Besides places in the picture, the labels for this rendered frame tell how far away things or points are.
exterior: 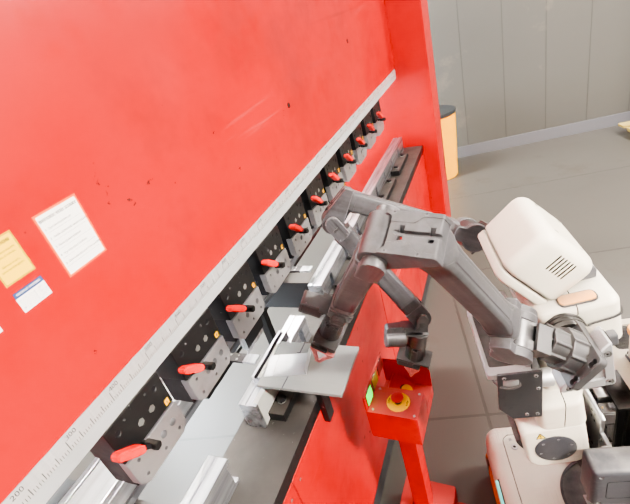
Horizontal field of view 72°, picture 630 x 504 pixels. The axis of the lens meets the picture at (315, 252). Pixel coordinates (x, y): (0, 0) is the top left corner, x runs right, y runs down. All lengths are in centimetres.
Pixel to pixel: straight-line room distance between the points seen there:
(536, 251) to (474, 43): 417
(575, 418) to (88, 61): 133
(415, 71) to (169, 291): 238
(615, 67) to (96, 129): 513
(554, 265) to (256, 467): 89
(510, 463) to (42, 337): 160
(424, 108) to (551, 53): 240
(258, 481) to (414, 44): 253
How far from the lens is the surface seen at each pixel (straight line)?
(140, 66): 100
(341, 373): 125
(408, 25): 299
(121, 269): 88
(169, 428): 101
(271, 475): 127
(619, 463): 139
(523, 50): 516
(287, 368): 131
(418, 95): 305
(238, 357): 142
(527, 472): 190
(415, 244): 63
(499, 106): 521
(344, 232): 114
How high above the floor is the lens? 188
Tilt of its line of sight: 29 degrees down
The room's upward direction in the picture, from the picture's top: 17 degrees counter-clockwise
